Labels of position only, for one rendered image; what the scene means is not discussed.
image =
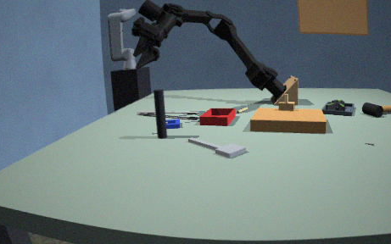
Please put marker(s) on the red shallow tray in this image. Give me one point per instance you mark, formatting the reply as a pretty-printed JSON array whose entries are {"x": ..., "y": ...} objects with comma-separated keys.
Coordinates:
[{"x": 218, "y": 116}]

